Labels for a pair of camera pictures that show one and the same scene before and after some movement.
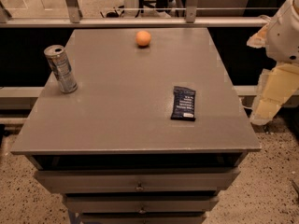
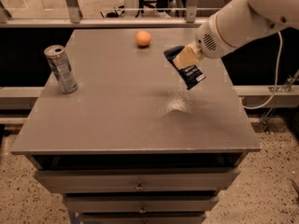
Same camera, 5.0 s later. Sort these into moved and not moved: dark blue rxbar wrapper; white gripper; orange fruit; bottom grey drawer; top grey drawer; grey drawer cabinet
Moved: white gripper; dark blue rxbar wrapper
Not moved: orange fruit; bottom grey drawer; grey drawer cabinet; top grey drawer
